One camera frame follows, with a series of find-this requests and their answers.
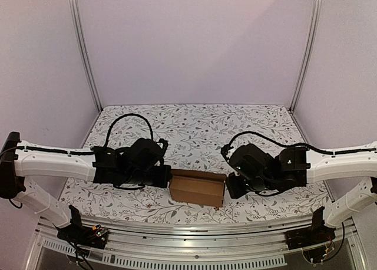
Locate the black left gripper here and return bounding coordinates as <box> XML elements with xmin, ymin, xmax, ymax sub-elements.
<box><xmin>124</xmin><ymin>166</ymin><xmax>173</xmax><ymax>190</ymax></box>

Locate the brown cardboard box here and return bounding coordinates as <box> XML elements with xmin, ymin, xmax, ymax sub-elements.
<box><xmin>169</xmin><ymin>169</ymin><xmax>227</xmax><ymax>208</ymax></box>

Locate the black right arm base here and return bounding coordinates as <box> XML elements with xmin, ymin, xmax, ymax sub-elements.
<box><xmin>285</xmin><ymin>206</ymin><xmax>336</xmax><ymax>264</ymax></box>

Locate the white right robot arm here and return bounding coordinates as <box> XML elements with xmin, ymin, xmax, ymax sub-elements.
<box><xmin>221</xmin><ymin>143</ymin><xmax>376</xmax><ymax>244</ymax></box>

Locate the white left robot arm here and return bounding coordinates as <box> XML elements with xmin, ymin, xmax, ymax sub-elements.
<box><xmin>1</xmin><ymin>132</ymin><xmax>172</xmax><ymax>243</ymax></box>

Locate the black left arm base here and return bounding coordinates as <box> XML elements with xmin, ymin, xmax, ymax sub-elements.
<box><xmin>57</xmin><ymin>205</ymin><xmax>109</xmax><ymax>249</ymax></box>

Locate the floral patterned table mat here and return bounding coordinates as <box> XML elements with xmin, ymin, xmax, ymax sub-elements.
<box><xmin>60</xmin><ymin>104</ymin><xmax>330</xmax><ymax>225</ymax></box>

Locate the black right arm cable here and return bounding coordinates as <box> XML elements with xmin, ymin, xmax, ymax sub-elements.
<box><xmin>228</xmin><ymin>130</ymin><xmax>377</xmax><ymax>157</ymax></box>

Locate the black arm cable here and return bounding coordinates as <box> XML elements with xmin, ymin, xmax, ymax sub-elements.
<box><xmin>102</xmin><ymin>113</ymin><xmax>154</xmax><ymax>149</ymax></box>
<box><xmin>228</xmin><ymin>130</ymin><xmax>377</xmax><ymax>157</ymax></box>

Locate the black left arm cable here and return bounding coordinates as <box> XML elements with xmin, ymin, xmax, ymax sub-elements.
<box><xmin>102</xmin><ymin>113</ymin><xmax>154</xmax><ymax>149</ymax></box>

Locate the aluminium front rail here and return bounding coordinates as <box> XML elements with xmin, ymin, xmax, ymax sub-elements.
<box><xmin>23</xmin><ymin>215</ymin><xmax>366</xmax><ymax>270</ymax></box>

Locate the left aluminium frame post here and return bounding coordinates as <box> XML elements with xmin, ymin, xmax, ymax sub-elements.
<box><xmin>69</xmin><ymin>0</ymin><xmax>103</xmax><ymax>113</ymax></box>

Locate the aluminium frame post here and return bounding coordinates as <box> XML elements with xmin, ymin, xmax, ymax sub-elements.
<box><xmin>289</xmin><ymin>0</ymin><xmax>323</xmax><ymax>114</ymax></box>
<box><xmin>69</xmin><ymin>0</ymin><xmax>103</xmax><ymax>113</ymax></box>

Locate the right aluminium frame post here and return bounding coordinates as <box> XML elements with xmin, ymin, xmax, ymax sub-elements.
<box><xmin>289</xmin><ymin>0</ymin><xmax>323</xmax><ymax>114</ymax></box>

